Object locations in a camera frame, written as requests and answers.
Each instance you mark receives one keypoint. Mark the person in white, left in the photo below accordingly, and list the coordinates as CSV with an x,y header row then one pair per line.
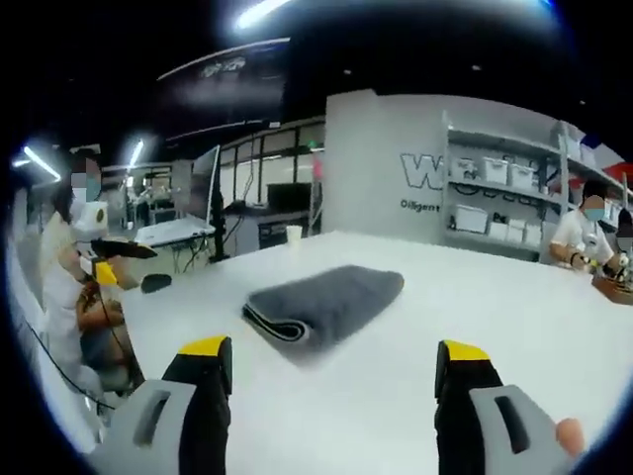
x,y
59,307

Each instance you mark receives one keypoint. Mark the large purple-screen monitor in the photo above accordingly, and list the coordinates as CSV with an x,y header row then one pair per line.
x,y
205,188

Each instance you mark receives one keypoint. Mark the grey towel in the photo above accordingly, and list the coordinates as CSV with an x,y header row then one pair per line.
x,y
326,292

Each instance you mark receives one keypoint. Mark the black computer mouse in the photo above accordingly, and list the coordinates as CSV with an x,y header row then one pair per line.
x,y
155,283

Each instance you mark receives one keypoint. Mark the ceiling light strip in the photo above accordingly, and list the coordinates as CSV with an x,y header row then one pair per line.
x,y
262,14

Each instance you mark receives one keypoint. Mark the pink sign on stand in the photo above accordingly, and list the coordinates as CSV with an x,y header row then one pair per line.
x,y
317,168

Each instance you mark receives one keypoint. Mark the white paper cup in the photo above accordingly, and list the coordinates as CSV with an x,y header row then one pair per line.
x,y
295,236

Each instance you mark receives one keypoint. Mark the wooden tray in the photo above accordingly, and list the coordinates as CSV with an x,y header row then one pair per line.
x,y
615,292

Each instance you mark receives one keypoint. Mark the group of white storage boxes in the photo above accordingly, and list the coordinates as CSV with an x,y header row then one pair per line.
x,y
497,170

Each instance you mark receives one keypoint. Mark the person's right hand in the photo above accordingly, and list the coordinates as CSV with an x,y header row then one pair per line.
x,y
571,438

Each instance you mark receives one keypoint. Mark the black monitor stand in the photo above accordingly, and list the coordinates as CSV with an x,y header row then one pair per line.
x,y
220,232

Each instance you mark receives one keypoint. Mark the person's legs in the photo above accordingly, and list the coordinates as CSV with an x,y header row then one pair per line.
x,y
99,356

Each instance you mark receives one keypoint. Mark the white tilted screen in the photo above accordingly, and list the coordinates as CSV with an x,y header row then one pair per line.
x,y
173,231

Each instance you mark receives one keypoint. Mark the person's head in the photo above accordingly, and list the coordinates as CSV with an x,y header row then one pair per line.
x,y
63,203

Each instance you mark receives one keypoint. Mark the grey metal shelf rack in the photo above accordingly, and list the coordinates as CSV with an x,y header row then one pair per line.
x,y
494,198

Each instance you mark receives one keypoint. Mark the black background screen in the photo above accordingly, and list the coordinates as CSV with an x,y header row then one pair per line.
x,y
289,194

